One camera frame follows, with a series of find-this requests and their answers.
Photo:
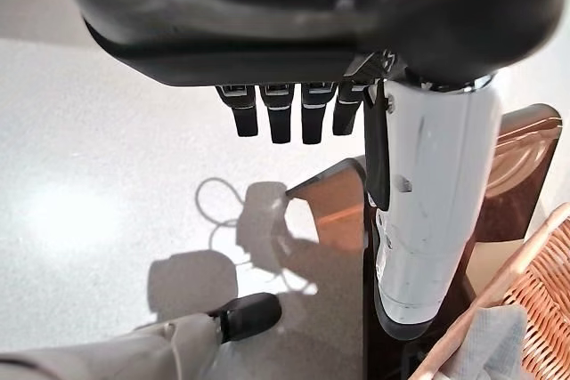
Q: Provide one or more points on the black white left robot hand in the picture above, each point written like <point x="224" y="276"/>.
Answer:
<point x="289" y="19"/>

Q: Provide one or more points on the white garment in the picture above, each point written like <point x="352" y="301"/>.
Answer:
<point x="494" y="340"/>

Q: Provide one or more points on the silver left robot leg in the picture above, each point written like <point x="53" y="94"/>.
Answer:
<point x="133" y="349"/>

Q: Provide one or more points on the rectangular wicker laundry basket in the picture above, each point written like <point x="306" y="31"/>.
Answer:
<point x="543" y="286"/>

